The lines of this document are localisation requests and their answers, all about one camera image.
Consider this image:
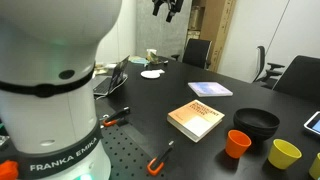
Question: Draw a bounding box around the round white paper plate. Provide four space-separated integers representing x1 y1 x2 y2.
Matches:
140 69 161 80

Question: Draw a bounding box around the orange robotics textbook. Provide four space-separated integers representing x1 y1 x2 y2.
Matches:
166 99 226 143

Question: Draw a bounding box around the black perforated mounting board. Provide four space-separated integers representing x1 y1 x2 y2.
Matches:
99 124 188 180

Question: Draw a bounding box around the white framed tablet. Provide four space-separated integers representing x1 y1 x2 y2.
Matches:
303 111 320 136

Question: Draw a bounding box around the open silver laptop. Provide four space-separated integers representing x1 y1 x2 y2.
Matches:
92 55 130 98

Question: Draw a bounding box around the orange plastic part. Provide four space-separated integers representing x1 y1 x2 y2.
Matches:
0 159 19 180

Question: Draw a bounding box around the black fabric office chair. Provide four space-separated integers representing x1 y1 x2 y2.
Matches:
171 38 213 70

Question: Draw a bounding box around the crumpled snack bag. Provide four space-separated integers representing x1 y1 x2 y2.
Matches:
149 52 169 65

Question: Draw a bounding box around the orange plastic cup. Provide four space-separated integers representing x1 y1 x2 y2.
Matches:
225 129 253 159

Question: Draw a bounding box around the lime yellow plastic cup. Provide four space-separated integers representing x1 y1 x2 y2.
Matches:
308 152 320 180

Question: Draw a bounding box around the black bowl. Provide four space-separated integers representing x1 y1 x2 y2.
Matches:
233 107 281 141

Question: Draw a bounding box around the small white cup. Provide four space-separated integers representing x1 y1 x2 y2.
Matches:
146 48 158 62

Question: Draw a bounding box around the tall brown cardboard box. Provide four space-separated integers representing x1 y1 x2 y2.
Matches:
199 0 238 73

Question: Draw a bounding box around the orange black bar clamp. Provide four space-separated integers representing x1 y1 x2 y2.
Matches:
146 140 175 177
101 106 131 128

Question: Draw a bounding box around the pale blue book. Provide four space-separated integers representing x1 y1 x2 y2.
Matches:
187 81 234 98

